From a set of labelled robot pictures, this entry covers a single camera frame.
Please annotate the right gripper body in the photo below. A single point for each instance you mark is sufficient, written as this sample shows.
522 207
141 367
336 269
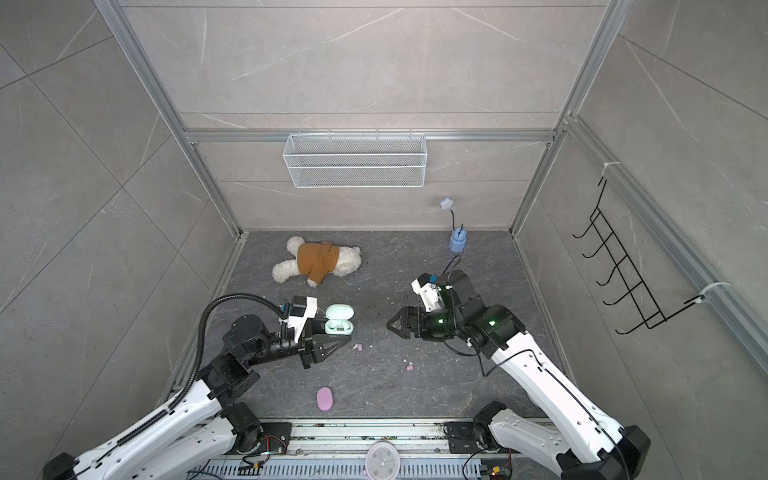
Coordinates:
437 324

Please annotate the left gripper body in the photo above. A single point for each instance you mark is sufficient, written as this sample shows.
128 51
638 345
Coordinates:
300 349

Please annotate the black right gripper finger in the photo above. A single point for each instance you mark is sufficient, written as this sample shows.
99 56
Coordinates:
404 316
402 330

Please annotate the mint green charging case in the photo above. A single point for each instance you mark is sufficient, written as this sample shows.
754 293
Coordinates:
338 319

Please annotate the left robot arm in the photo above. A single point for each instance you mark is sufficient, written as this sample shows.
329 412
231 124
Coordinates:
206 417

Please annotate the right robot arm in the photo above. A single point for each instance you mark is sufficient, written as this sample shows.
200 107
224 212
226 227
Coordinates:
584 442

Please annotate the white plush dog brown shirt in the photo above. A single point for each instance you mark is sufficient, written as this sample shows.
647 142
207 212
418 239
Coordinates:
315 261

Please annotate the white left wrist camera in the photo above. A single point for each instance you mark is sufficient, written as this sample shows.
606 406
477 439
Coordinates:
300 310

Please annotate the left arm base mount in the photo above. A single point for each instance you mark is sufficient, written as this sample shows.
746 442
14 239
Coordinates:
273 437

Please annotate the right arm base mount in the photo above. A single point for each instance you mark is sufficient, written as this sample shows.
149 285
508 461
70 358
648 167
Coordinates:
465 437

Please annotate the white wire wall basket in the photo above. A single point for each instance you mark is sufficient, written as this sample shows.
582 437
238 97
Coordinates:
356 160

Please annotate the black wall hook rack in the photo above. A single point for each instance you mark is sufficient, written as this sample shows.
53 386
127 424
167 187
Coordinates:
627 272

